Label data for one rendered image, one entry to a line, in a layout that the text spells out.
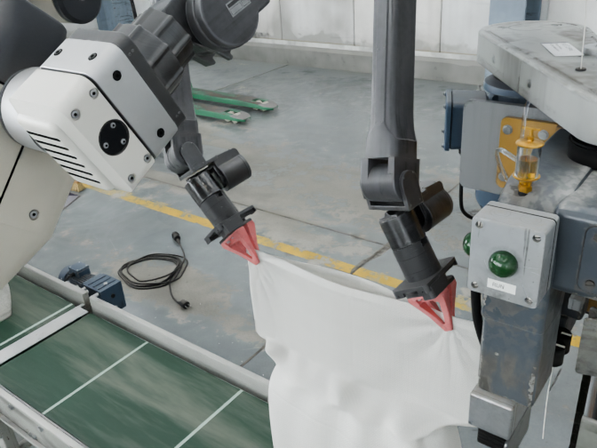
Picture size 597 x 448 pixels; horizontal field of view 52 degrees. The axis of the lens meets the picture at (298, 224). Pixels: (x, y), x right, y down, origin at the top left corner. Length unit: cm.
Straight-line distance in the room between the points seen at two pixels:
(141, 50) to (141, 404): 139
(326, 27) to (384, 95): 624
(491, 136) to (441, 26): 539
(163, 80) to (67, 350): 163
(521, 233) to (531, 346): 17
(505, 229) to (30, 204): 53
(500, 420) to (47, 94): 63
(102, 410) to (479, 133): 132
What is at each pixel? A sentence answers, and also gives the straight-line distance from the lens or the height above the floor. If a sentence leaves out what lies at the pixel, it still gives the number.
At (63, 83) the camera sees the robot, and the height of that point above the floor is 149.
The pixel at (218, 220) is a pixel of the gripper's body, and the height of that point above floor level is 111.
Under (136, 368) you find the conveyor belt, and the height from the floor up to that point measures 38.
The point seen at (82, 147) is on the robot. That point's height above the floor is 144.
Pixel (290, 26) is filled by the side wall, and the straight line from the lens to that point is 744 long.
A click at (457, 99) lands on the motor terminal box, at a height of 130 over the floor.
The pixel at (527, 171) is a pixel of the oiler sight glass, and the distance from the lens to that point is 70.
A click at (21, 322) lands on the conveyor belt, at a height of 38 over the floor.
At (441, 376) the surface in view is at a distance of 107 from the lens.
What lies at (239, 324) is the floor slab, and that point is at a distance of 278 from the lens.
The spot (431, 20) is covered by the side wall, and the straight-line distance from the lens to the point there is 649.
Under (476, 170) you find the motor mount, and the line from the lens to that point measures 114.
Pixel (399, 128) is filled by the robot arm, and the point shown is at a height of 133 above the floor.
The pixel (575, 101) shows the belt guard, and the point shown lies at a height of 140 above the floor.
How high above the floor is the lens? 162
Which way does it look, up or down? 27 degrees down
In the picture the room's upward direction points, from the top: 4 degrees counter-clockwise
